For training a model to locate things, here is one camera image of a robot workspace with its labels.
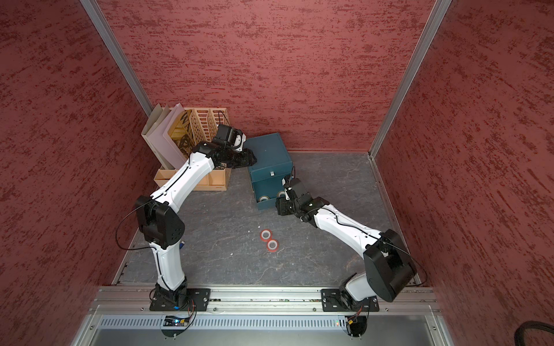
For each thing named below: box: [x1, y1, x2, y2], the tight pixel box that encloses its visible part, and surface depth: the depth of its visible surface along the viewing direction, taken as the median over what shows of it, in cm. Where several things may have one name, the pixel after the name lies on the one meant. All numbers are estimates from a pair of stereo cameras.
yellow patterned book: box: [167, 108, 196, 158], surface depth 102 cm
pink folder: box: [146, 103, 187, 170], surface depth 94 cm
